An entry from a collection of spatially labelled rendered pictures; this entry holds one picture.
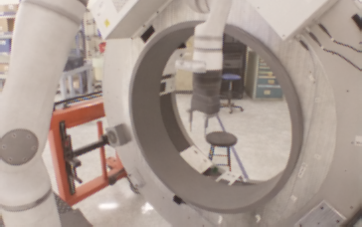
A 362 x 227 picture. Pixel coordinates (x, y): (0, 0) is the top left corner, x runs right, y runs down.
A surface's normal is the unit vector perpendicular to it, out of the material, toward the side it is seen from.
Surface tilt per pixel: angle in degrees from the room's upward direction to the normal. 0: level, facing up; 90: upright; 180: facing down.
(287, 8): 90
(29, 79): 82
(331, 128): 90
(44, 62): 92
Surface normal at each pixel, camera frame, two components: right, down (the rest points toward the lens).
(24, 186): 0.22, -0.83
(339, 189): -0.61, 0.23
